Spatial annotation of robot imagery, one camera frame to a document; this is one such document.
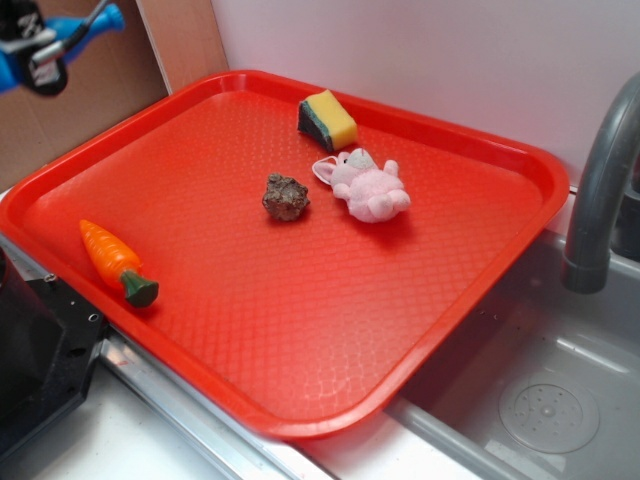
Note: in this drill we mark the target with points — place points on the red plastic tray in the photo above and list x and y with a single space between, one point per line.
297 329

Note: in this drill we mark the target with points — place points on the orange plastic toy carrot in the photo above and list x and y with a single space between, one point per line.
118 265

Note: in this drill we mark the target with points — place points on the grey toy sink basin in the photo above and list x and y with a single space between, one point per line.
537 382

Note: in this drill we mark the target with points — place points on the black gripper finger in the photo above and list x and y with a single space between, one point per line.
22 26
42 69

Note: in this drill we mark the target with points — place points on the blue plastic toy bottle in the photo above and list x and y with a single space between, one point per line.
75 33

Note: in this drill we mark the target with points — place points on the brown cardboard panel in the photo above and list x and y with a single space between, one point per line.
164 46

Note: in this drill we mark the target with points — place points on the brown rock lump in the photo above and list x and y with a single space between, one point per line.
285 199

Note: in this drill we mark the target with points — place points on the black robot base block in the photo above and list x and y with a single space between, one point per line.
50 339

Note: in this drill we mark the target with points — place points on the pink plush bunny toy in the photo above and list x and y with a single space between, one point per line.
372 194

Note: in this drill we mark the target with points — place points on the yellow and green sponge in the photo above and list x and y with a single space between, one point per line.
323 118

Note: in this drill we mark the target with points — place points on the grey toy faucet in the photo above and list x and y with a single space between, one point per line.
605 215

